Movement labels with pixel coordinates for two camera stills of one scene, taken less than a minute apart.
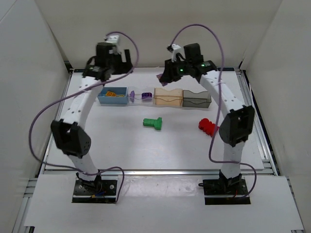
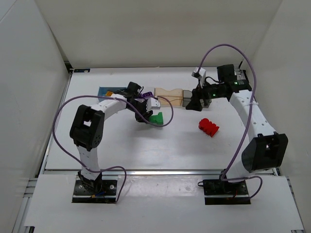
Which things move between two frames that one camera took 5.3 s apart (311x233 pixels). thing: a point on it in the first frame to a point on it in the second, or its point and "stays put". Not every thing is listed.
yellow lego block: x=110 y=93 stays put
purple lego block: x=145 y=95 stays put
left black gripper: x=124 y=64 to x=142 y=112
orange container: x=167 y=97 stays put
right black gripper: x=168 y=73 to x=199 y=95
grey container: x=200 y=100 stays put
